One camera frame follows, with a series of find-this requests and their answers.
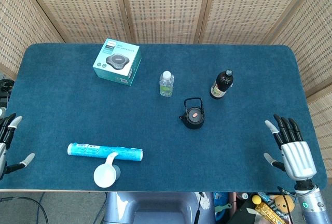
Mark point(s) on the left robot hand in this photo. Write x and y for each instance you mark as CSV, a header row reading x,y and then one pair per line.
x,y
5,133

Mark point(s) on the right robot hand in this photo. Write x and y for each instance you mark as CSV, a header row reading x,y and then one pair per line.
x,y
297,156

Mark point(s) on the small black kettle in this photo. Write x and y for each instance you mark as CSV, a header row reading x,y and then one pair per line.
x,y
193,117

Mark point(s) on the black equipment pile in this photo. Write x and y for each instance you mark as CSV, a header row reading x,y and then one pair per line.
x,y
5,89

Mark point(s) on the yellow plush toy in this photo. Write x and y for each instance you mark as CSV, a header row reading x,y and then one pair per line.
x,y
281,203

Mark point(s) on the yellow ball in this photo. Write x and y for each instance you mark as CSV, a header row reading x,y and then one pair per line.
x,y
256,199

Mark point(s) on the yellow snack package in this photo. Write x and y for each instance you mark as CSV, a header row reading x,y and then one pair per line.
x,y
269,212

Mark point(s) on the blue table mat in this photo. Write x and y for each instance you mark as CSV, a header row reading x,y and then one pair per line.
x,y
77,112

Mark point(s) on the teal plastic scoop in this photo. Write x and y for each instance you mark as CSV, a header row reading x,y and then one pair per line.
x,y
222,208

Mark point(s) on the light blue wrapped roll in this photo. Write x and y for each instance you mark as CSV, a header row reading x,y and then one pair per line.
x,y
103,151

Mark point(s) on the dark glass bottle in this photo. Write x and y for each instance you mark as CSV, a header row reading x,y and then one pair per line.
x,y
221,85

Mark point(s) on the white measuring scoop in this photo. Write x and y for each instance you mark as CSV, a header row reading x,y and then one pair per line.
x,y
105,174

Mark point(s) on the teal speaker box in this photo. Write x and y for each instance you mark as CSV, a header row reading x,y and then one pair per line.
x,y
116,62

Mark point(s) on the clear plastic water bottle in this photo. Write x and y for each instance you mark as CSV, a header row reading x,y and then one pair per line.
x,y
166,84

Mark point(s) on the grey-blue robot torso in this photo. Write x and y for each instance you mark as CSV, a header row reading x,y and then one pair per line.
x,y
155,208

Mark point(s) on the woven folding screen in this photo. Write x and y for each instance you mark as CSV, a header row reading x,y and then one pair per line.
x,y
166,6

